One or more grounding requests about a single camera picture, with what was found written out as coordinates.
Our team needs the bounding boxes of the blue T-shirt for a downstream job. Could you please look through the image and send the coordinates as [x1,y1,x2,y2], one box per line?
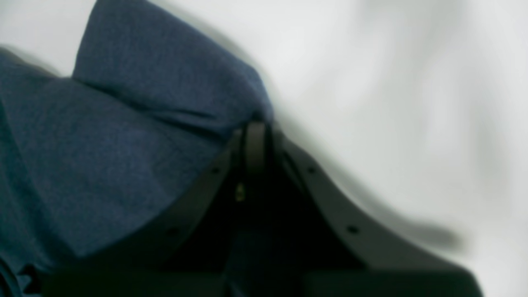
[1,0,273,297]

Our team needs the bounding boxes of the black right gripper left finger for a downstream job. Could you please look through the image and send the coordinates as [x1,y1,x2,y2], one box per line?
[41,122,268,297]

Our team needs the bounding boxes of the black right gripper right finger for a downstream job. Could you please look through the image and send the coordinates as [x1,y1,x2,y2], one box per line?
[271,128,483,297]

